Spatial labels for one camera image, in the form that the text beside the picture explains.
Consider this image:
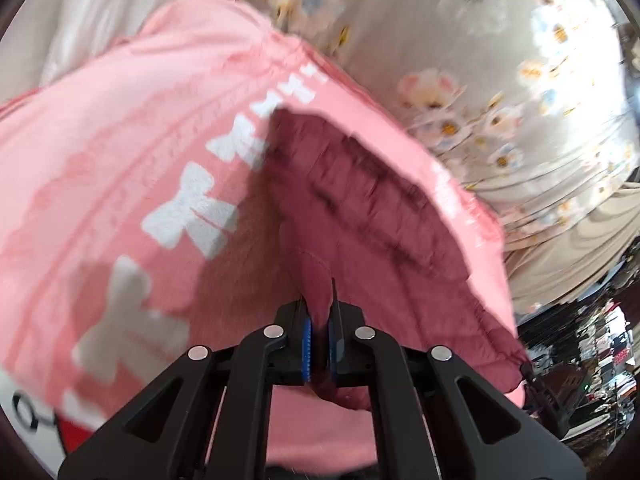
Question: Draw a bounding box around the white red cartoon cushion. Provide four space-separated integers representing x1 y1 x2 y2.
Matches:
1 370 92 479

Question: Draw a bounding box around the cluttered dark shelf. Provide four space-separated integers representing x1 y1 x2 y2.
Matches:
518 257 639 479

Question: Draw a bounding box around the pink bow-print blanket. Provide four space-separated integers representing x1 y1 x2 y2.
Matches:
1 0 515 448

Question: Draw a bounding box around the grey floral bed sheet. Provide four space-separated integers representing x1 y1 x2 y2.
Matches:
247 0 639 313

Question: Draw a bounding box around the white satin curtain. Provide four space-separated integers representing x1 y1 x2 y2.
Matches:
1 0 171 102

